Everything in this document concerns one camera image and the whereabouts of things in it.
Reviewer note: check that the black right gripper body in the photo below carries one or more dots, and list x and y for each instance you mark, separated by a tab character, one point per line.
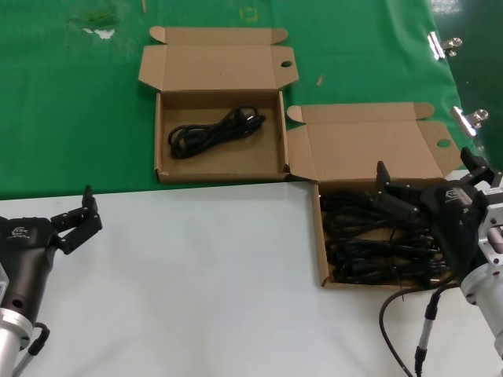
456	224

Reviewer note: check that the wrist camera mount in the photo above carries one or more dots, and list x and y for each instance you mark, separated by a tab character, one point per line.
3	279
491	224

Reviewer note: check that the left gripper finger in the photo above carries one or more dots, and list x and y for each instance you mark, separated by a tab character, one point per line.
88	208
84	233

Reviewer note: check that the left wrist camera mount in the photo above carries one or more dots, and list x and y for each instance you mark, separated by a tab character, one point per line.
3	279

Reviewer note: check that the silver binder clip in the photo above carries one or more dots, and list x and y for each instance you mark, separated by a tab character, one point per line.
463	119
436	45

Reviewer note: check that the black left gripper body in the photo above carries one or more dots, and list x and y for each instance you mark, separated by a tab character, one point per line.
23	259

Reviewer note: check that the green table cloth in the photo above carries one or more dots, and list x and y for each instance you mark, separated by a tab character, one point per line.
78	118

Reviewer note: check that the cardboard box with round hole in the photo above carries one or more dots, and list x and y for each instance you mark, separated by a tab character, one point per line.
353	145
220	66

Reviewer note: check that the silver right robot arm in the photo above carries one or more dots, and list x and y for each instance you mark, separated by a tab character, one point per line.
485	298

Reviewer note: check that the short wooden stick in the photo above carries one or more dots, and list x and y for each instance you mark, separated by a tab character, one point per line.
320	79

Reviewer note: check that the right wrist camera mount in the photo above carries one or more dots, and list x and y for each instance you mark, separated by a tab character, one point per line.
491	224

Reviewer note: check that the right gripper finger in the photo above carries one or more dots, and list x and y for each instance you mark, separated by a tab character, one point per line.
399	200
481	172

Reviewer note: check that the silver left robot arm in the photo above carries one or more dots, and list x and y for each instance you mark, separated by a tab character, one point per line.
9	337

